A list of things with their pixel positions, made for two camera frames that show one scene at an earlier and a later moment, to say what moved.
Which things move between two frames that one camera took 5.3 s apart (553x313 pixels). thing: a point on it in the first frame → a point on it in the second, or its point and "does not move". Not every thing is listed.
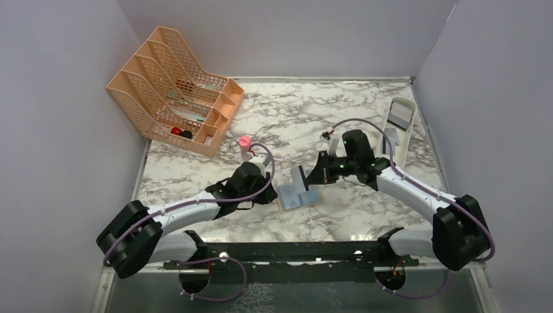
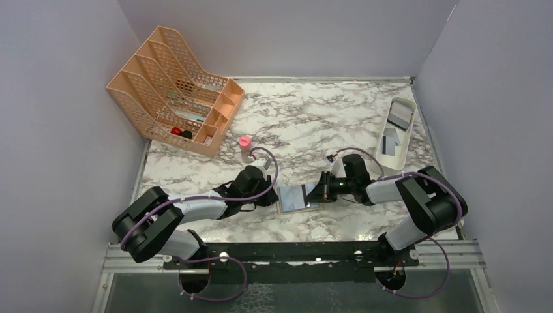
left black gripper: x=268 y=197 does not move
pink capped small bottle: x=244 y=143 does not move
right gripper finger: x=323 y=173 → x=321 y=193
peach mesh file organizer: x=171 y=101 does not move
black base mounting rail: x=323 y=262 does not move
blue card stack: x=298 y=180 → x=291 y=197
